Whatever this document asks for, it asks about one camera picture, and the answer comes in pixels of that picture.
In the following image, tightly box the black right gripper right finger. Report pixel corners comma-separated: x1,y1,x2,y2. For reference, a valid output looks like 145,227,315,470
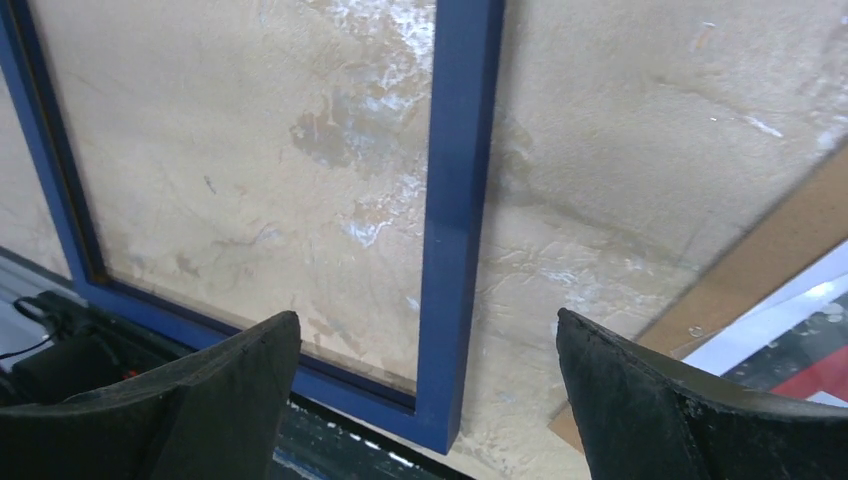
556,308,847,479

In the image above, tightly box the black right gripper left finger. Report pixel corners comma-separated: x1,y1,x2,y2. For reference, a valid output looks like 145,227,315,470
1,311,301,479

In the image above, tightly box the clear acrylic sheet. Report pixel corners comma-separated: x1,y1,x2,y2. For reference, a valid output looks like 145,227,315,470
463,1,847,427

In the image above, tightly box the blue wooden picture frame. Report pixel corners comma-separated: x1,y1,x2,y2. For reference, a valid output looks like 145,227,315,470
1,1,505,454

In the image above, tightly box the colour photo print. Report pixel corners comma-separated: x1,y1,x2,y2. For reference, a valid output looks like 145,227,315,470
682,242,847,408

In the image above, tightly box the brown cardboard backing board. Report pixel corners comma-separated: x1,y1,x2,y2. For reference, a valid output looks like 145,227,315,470
551,148,847,454

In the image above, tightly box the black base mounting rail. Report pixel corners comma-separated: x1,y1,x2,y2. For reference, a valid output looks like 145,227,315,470
1,249,464,479

